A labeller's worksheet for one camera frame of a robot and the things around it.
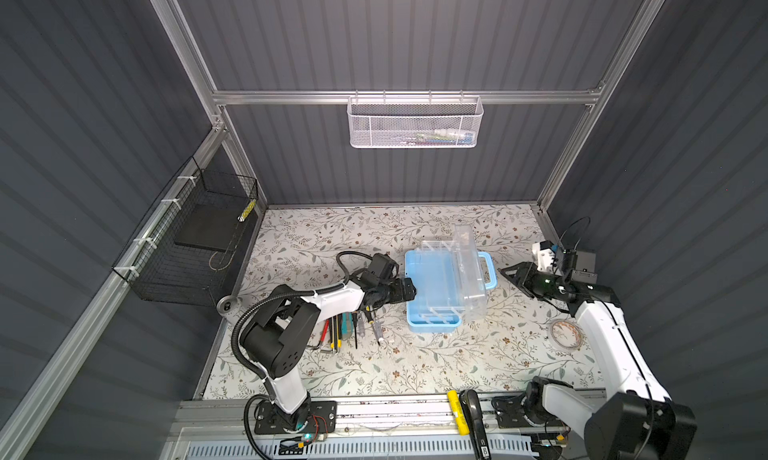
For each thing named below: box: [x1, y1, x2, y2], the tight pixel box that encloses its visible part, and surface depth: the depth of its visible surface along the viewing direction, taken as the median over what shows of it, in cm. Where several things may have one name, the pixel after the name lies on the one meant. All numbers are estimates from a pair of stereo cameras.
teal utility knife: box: [341, 312, 354, 341], surface depth 90 cm
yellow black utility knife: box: [329, 314, 343, 352], surface depth 88 cm
